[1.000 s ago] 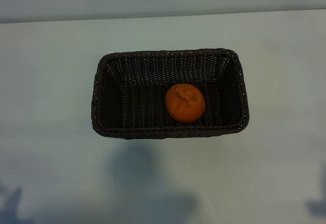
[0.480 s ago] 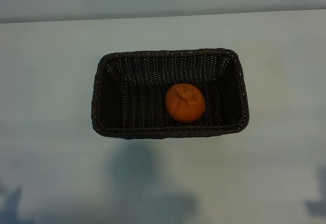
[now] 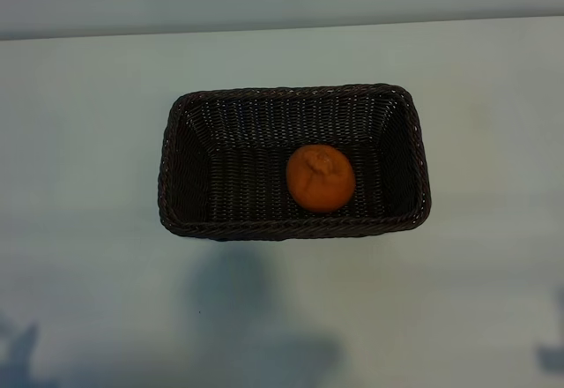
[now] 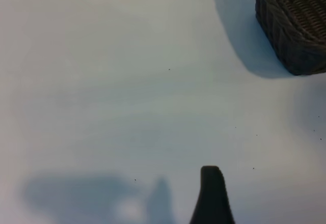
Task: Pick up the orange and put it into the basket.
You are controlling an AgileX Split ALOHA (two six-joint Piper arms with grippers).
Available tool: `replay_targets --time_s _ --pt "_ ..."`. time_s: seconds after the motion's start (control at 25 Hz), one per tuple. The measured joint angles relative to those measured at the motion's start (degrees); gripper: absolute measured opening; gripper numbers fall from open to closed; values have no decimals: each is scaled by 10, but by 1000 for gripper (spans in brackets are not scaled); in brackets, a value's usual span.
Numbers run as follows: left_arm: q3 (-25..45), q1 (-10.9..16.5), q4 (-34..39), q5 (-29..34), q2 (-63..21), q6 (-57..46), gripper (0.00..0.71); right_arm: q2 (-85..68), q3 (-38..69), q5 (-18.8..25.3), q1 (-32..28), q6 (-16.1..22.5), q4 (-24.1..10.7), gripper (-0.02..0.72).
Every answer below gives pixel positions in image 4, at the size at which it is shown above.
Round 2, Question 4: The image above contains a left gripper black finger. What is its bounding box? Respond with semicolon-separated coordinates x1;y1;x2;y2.
189;165;236;224

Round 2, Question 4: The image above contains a dark brown wicker basket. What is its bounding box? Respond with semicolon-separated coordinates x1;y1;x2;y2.
254;0;326;76

